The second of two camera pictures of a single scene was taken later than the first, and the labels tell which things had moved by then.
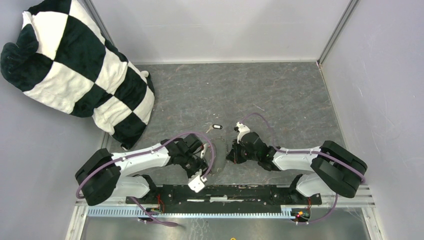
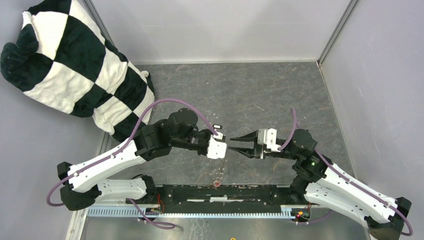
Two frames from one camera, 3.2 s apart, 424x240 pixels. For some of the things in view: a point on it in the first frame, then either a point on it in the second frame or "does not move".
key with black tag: (215, 126) does not move
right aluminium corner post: (338, 31) does not move
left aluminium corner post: (90, 8) does not move
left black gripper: (202, 167) to (209, 134)
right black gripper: (233, 155) to (258, 151)
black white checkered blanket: (63, 59) does not move
